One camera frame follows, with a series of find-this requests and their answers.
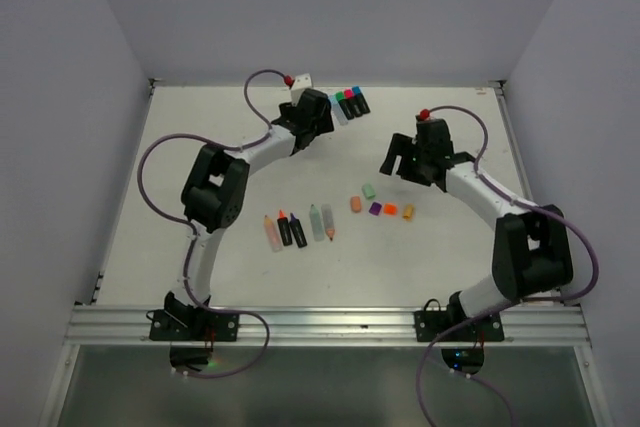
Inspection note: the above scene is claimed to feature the green cap black highlighter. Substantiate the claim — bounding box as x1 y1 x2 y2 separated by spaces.
335 92 354 120

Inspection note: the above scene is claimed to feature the yellow pastel cap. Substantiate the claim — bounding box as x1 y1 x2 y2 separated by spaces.
402 204 415 221

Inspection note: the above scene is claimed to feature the orange neon cap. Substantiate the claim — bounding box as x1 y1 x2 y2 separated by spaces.
383 203 398 216

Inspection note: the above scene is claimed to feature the pink cap black highlighter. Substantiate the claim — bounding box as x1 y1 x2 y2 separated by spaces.
344 89 363 117

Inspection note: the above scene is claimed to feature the green pastel cap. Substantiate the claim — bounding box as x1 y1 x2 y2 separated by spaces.
361 183 376 200

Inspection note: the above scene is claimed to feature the purple cap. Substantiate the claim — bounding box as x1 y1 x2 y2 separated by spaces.
369 202 382 216

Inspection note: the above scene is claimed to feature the orange pastel cap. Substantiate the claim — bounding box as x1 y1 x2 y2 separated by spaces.
349 196 362 213

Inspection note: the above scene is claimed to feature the green pastel highlighter body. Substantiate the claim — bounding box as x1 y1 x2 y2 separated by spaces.
309 204 325 242

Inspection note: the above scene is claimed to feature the orange cap black highlighter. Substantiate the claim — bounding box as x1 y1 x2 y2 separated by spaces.
277 210 293 246

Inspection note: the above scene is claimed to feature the purple black highlighter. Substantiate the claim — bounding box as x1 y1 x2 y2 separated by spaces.
289 213 308 249

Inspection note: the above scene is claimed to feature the light blue highlighter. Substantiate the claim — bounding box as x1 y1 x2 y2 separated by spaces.
329 95 348 126

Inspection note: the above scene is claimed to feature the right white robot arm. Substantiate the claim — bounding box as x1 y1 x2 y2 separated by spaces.
380 118 573 340

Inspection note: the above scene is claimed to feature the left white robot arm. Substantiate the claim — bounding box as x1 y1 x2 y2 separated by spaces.
164 88 334 340

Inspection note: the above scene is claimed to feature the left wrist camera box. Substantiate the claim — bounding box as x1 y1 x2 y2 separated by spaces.
290 73 314 105

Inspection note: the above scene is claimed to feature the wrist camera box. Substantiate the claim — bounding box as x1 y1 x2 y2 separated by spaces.
290 73 314 105
415 109 434 124

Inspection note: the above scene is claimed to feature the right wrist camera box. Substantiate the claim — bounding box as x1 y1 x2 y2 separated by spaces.
415 109 434 124

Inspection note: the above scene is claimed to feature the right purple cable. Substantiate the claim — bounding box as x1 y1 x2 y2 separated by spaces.
414 105 601 427

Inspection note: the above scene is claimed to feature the purple cable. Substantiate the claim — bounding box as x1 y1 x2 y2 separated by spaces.
137 68 271 379
414 105 601 427

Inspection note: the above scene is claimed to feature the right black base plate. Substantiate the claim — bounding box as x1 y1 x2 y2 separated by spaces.
413 310 505 343

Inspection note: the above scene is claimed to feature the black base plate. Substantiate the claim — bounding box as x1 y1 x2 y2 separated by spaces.
413 310 505 343
146 307 239 342

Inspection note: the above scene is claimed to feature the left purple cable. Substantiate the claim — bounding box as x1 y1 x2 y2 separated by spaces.
137 68 271 379

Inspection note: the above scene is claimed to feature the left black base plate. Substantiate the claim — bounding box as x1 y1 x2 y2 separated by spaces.
146 307 239 342

